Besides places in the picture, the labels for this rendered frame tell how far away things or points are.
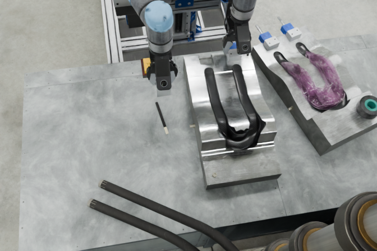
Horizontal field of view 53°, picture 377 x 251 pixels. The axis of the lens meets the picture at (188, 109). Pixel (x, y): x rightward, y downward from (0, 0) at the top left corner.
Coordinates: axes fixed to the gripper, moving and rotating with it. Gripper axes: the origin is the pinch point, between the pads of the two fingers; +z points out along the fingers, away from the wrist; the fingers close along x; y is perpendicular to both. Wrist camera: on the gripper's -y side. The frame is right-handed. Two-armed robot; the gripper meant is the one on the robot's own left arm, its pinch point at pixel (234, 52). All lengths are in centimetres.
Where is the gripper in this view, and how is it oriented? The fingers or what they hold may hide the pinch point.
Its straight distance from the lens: 146.0
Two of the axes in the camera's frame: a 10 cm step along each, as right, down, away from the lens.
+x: -9.9, 1.3, -1.1
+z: -0.4, 4.5, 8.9
